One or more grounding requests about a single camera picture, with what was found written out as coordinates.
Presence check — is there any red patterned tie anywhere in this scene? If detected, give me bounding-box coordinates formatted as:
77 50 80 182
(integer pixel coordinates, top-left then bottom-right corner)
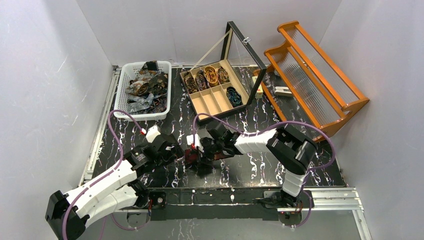
183 147 229 167

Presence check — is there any blue green tie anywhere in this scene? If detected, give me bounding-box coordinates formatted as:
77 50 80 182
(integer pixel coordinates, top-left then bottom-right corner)
226 86 243 108

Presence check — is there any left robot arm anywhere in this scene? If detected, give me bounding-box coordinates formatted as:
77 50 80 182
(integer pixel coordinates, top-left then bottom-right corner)
45 125 184 240

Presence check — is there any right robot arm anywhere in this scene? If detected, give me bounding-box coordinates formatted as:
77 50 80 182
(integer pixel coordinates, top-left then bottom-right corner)
184 122 318 208

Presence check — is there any pile of patterned ties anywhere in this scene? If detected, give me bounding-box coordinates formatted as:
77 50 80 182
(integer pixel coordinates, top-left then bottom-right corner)
125 60 168 115

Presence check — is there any wooden tie storage box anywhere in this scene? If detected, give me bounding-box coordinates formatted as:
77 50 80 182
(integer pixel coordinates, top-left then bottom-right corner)
179 60 248 119

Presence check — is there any small cream box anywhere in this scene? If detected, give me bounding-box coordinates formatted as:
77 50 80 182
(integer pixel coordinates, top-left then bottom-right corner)
252 76 264 99

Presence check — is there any white plastic basket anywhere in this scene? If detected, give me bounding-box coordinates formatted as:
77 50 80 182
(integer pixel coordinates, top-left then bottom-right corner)
113 60 172 121

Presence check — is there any rolled purple patterned tie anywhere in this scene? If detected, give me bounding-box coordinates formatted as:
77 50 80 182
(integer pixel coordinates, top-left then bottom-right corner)
195 70 209 91

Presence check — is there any rolled brown patterned tie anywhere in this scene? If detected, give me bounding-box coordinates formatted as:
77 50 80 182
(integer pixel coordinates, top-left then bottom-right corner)
216 66 230 85

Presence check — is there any rolled dark striped tie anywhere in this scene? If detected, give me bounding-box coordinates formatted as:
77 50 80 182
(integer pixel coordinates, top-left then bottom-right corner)
183 71 198 94

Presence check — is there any rolled orange tie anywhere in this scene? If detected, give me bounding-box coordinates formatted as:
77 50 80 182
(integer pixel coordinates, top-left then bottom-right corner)
203 66 220 87

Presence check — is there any white stapler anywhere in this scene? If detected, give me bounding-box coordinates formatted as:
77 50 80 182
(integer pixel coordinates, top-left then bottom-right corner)
274 86 293 97

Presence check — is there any glass box lid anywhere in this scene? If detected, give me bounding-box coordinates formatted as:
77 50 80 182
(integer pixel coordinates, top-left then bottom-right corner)
220 21 267 105

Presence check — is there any orange wooden rack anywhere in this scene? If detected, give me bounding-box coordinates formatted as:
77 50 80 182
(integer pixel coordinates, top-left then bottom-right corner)
264 21 370 137

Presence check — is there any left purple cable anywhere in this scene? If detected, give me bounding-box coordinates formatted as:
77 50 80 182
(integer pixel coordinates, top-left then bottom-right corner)
62 109 152 240

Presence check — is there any purple cable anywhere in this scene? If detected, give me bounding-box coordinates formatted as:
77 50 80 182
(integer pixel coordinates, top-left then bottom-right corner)
62 109 152 240
192 113 336 229

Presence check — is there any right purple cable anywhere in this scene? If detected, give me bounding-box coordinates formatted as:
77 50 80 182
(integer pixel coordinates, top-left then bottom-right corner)
192 113 336 229

